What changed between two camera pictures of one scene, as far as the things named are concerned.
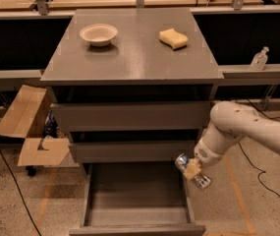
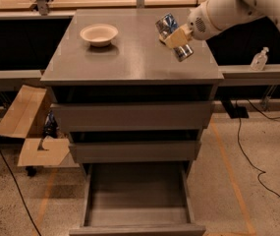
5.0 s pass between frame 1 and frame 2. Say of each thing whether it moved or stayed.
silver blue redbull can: moved
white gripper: moved
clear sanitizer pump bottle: stayed
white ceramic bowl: stayed
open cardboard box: stayed
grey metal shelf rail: stayed
